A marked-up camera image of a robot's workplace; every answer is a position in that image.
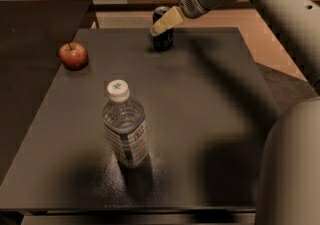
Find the red apple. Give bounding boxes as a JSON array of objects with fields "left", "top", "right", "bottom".
[{"left": 59, "top": 41, "right": 89, "bottom": 70}]

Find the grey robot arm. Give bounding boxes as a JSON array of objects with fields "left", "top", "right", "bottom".
[{"left": 151, "top": 0, "right": 320, "bottom": 225}]

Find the dark blue pepsi can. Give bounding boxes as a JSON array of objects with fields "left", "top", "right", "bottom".
[{"left": 152, "top": 6, "right": 174, "bottom": 52}]

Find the clear plastic water bottle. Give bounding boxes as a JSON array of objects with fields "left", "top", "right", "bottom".
[{"left": 102, "top": 80, "right": 149, "bottom": 169}]

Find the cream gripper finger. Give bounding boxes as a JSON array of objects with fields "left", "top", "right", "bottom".
[{"left": 150, "top": 6, "right": 184, "bottom": 37}]

